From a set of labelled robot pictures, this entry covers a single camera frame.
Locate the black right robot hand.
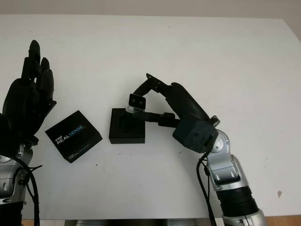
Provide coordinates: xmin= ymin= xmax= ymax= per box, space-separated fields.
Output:
xmin=128 ymin=73 xmax=211 ymax=128

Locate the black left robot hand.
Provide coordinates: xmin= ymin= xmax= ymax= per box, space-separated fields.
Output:
xmin=1 ymin=40 xmax=57 ymax=147

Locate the silver RealSense depth camera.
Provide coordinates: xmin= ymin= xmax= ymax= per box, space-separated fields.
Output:
xmin=126 ymin=93 xmax=146 ymax=114

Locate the black RealSense box lid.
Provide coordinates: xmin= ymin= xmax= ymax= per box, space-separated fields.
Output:
xmin=44 ymin=109 xmax=103 ymax=163

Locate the black box base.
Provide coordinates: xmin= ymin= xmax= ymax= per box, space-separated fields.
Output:
xmin=109 ymin=107 xmax=146 ymax=145

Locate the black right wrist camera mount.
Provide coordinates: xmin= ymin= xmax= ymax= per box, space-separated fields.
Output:
xmin=173 ymin=117 xmax=218 ymax=153

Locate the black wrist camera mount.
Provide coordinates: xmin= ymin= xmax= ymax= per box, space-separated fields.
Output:
xmin=173 ymin=117 xmax=218 ymax=153
xmin=0 ymin=113 xmax=33 ymax=156

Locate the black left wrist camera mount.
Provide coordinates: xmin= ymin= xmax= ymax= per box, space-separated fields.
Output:
xmin=0 ymin=113 xmax=33 ymax=156

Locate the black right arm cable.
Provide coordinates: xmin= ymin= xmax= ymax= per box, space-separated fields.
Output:
xmin=197 ymin=115 xmax=228 ymax=226

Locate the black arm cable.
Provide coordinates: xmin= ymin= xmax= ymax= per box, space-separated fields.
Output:
xmin=0 ymin=154 xmax=44 ymax=226
xmin=197 ymin=115 xmax=228 ymax=226

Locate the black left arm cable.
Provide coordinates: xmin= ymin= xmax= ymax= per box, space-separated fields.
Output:
xmin=0 ymin=154 xmax=44 ymax=226

